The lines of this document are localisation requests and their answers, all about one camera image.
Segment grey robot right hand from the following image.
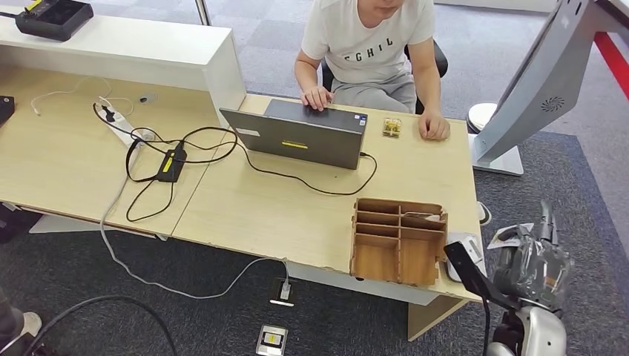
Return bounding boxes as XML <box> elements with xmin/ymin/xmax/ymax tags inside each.
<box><xmin>491</xmin><ymin>199</ymin><xmax>573</xmax><ymax>312</ymax></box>

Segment person's left hand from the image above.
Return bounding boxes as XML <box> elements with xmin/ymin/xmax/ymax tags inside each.
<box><xmin>418</xmin><ymin>108</ymin><xmax>451</xmax><ymax>142</ymax></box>

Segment person's right hand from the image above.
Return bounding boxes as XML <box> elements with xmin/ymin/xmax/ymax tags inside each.
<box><xmin>300</xmin><ymin>85</ymin><xmax>335</xmax><ymax>113</ymax></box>

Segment wooden compartment organizer box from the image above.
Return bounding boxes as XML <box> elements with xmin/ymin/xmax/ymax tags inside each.
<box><xmin>349</xmin><ymin>197</ymin><xmax>449</xmax><ymax>289</ymax></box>

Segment white card reader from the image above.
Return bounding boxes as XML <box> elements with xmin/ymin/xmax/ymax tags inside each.
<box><xmin>444</xmin><ymin>231</ymin><xmax>488</xmax><ymax>285</ymax></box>

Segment person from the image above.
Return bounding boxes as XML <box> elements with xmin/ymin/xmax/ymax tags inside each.
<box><xmin>294</xmin><ymin>0</ymin><xmax>451</xmax><ymax>142</ymax></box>

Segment grey laptop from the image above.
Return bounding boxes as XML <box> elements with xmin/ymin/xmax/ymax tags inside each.
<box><xmin>219</xmin><ymin>98</ymin><xmax>369</xmax><ymax>171</ymax></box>

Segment small clear box yellow contents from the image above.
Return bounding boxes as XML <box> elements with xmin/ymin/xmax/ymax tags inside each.
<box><xmin>382</xmin><ymin>116</ymin><xmax>403</xmax><ymax>139</ymax></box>

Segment white round disc base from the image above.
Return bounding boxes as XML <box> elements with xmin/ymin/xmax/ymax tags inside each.
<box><xmin>465</xmin><ymin>102</ymin><xmax>498</xmax><ymax>135</ymax></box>

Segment black office chair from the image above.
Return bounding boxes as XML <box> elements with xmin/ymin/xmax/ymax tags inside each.
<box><xmin>320</xmin><ymin>39</ymin><xmax>449</xmax><ymax>115</ymax></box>

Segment grey kiosk stand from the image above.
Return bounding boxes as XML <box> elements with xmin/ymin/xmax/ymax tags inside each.
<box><xmin>467</xmin><ymin>0</ymin><xmax>629</xmax><ymax>177</ymax></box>

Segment light wood desk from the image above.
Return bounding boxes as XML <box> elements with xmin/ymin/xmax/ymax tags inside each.
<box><xmin>0</xmin><ymin>64</ymin><xmax>240</xmax><ymax>242</ymax></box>
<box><xmin>171</xmin><ymin>93</ymin><xmax>485</xmax><ymax>343</ymax></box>

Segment metal pole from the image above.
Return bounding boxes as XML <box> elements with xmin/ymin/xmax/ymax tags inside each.
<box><xmin>194</xmin><ymin>0</ymin><xmax>213</xmax><ymax>27</ymax></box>

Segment black power adapter yellow label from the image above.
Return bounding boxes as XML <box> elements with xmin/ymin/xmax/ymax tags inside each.
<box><xmin>156</xmin><ymin>146</ymin><xmax>188</xmax><ymax>184</ymax></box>

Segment red bar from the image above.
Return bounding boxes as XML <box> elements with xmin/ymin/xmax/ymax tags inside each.
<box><xmin>593</xmin><ymin>31</ymin><xmax>629</xmax><ymax>102</ymax></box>

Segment white power strip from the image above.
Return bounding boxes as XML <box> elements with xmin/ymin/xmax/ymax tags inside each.
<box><xmin>94</xmin><ymin>103</ymin><xmax>145</xmax><ymax>148</ymax></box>

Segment floor power socket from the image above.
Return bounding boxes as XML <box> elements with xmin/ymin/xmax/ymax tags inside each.
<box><xmin>269</xmin><ymin>277</ymin><xmax>296</xmax><ymax>308</ymax></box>

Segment white counter shelf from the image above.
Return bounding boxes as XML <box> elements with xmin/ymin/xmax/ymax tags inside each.
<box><xmin>0</xmin><ymin>7</ymin><xmax>247</xmax><ymax>128</ymax></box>

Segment silver floor box lid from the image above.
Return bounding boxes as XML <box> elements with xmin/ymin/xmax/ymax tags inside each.
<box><xmin>255</xmin><ymin>324</ymin><xmax>289</xmax><ymax>356</ymax></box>

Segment black device with yellow sticker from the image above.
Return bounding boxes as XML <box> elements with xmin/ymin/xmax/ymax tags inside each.
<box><xmin>14</xmin><ymin>0</ymin><xmax>95</xmax><ymax>43</ymax></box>

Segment flat black object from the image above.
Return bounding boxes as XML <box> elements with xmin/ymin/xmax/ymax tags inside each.
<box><xmin>0</xmin><ymin>96</ymin><xmax>16</xmax><ymax>128</ymax></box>

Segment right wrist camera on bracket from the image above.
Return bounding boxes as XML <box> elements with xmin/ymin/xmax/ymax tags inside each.
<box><xmin>444</xmin><ymin>240</ymin><xmax>522</xmax><ymax>312</ymax></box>

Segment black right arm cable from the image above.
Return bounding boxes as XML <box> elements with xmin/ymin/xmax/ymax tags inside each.
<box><xmin>480</xmin><ymin>294</ymin><xmax>493</xmax><ymax>356</ymax></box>

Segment grey power strip cable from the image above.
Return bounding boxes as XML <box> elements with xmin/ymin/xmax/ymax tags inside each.
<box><xmin>99</xmin><ymin>142</ymin><xmax>292</xmax><ymax>302</ymax></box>

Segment black laptop charger cable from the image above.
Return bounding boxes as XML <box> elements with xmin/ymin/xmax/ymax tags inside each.
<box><xmin>125</xmin><ymin>126</ymin><xmax>378</xmax><ymax>223</ymax></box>

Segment black mains cable with plug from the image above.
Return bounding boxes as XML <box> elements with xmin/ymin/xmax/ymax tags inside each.
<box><xmin>92</xmin><ymin>102</ymin><xmax>185</xmax><ymax>154</ymax></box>

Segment thin white cable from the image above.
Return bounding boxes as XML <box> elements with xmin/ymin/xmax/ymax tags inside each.
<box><xmin>30</xmin><ymin>76</ymin><xmax>134</xmax><ymax>117</ymax></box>

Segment thick black cable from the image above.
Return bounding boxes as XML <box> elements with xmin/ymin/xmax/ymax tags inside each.
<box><xmin>22</xmin><ymin>294</ymin><xmax>179</xmax><ymax>356</ymax></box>

